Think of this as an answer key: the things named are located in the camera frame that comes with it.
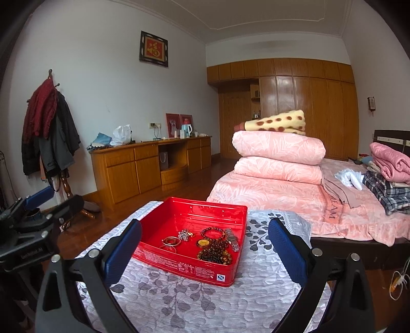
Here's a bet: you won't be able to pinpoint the dark hanging jackets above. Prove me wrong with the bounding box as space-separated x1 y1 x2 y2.
22 91 81 180

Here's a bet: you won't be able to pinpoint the folded plaid clothes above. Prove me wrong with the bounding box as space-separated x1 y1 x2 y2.
363 171 410 216

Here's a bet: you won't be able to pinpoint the wooden desk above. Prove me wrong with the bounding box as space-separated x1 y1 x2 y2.
90 136 213 212

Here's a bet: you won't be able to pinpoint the dark wooden headboard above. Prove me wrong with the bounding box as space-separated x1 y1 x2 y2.
373 130 410 161

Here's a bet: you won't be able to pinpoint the dark bed frame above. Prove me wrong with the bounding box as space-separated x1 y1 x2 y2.
309 235 410 271

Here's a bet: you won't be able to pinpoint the dark bead bracelet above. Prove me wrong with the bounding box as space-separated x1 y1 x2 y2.
201 226 227 241

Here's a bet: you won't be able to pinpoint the white plastic bag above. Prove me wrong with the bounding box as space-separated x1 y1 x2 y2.
111 124 132 145

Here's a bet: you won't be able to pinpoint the red tin box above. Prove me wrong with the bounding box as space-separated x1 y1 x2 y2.
132 197 249 287

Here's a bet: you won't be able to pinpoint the multicolour bead bracelet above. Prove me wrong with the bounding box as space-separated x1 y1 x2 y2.
197 248 233 266

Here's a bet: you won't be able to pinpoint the blue cloth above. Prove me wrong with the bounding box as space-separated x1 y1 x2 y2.
87 132 112 151

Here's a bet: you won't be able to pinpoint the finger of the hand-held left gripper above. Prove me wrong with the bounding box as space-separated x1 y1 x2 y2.
0 186 55 225
42 194 85 232

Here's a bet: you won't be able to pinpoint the framed wall picture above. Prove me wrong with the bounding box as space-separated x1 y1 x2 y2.
139 31 169 68

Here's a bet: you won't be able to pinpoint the yellow spotted blanket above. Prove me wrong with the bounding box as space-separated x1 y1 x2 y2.
234 110 306 136

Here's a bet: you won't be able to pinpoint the wooden coat rack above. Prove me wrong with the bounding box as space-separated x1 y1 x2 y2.
47 69 97 220

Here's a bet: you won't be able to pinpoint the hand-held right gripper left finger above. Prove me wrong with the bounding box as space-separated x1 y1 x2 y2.
35 218 143 333

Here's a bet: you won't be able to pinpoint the grey leaf-pattern bed cover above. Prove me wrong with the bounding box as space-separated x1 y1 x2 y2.
74 200 332 333

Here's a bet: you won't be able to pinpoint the taupe blanket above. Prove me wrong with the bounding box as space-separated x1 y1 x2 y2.
321 160 369 209

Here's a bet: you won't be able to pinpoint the amber bead bracelet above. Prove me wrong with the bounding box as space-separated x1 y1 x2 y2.
205 238 229 257

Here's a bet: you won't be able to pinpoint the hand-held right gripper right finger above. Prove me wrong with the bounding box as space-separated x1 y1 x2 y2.
267 218 375 333

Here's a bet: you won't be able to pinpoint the white charger cable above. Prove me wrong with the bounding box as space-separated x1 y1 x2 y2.
389 270 410 301

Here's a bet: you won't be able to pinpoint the folded pink blanket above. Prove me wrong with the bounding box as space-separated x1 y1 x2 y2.
369 142 410 184

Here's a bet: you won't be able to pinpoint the pink bedspread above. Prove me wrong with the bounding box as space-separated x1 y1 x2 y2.
207 158 410 247

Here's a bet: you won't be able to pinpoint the folded beige clothes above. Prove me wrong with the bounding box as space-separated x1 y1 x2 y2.
367 160 410 188

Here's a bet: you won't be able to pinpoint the white cloth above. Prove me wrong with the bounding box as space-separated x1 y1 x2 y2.
335 170 364 191

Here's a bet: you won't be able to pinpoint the folded pink quilt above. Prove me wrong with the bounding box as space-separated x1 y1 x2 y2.
231 131 326 165
234 157 323 185

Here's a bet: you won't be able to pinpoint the wooden wardrobe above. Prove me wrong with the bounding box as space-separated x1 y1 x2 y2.
207 58 358 161

